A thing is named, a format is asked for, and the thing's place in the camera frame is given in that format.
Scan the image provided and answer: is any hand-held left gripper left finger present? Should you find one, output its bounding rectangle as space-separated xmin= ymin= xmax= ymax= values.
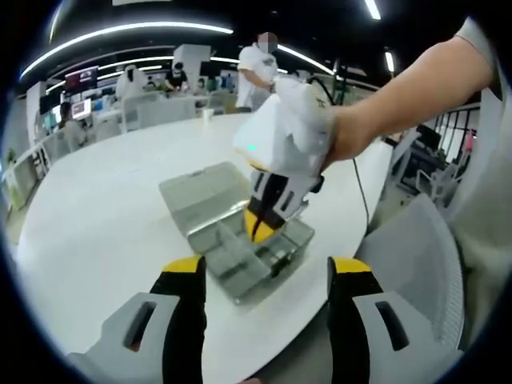
xmin=99 ymin=255 xmax=209 ymax=384

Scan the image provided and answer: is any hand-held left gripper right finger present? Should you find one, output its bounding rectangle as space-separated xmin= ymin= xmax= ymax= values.
xmin=326 ymin=255 xmax=442 ymax=384

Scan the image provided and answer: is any clear plastic divider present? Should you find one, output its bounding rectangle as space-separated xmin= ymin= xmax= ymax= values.
xmin=239 ymin=230 xmax=290 ymax=262
xmin=207 ymin=223 xmax=258 ymax=278

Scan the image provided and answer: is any clear grey guide fixture box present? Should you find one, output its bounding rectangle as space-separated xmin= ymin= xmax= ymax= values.
xmin=158 ymin=160 xmax=316 ymax=308

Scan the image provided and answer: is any person's right hand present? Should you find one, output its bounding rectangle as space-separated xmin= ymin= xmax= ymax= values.
xmin=322 ymin=104 xmax=386 ymax=174

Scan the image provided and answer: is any white mesh office chair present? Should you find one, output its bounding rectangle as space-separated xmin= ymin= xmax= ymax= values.
xmin=354 ymin=194 xmax=468 ymax=355

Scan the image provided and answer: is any white draped figure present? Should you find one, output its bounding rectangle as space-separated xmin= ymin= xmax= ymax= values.
xmin=114 ymin=63 xmax=148 ymax=100

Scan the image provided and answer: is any person's torso in grey shirt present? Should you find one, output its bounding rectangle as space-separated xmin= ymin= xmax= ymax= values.
xmin=447 ymin=15 xmax=512 ymax=355

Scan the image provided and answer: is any curved ceiling light strip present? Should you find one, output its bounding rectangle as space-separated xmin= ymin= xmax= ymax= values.
xmin=18 ymin=22 xmax=235 ymax=78

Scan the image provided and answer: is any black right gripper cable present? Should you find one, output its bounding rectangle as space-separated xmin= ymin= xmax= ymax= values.
xmin=306 ymin=77 xmax=372 ymax=227

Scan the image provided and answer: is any dark red wall screen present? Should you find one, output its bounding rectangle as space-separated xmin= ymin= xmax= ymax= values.
xmin=63 ymin=66 xmax=100 ymax=92

